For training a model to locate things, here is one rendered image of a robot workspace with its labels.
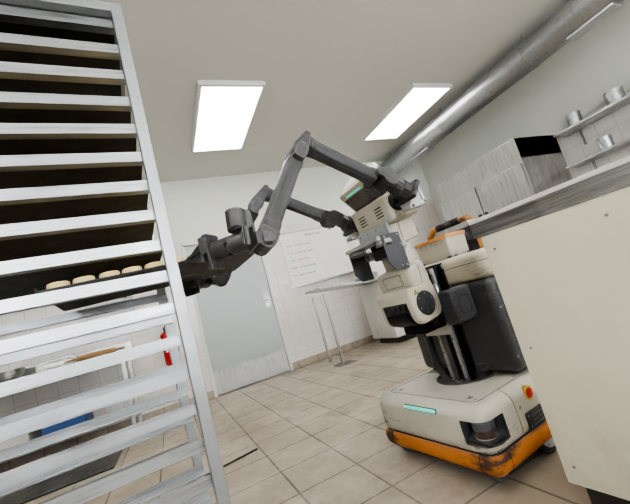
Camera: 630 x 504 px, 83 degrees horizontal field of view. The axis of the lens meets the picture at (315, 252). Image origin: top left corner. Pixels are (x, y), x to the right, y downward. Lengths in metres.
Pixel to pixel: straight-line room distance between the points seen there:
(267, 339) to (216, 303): 0.87
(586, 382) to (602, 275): 0.30
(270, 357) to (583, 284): 4.46
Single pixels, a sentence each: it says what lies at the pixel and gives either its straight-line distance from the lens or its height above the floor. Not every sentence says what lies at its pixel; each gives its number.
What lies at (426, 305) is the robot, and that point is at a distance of 1.57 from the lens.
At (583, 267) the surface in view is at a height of 0.68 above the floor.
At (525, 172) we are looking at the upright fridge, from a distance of 4.93.
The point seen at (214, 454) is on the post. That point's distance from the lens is 1.05.
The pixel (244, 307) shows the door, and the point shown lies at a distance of 5.13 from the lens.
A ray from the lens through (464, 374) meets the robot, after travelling 1.80.
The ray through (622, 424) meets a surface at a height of 0.29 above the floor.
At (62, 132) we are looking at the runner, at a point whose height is 1.40.
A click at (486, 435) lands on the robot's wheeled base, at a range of 1.49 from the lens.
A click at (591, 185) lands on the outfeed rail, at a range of 1.10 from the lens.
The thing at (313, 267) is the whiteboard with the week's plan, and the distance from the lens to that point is 5.47.
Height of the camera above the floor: 0.77
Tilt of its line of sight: 8 degrees up
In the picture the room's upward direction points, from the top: 16 degrees counter-clockwise
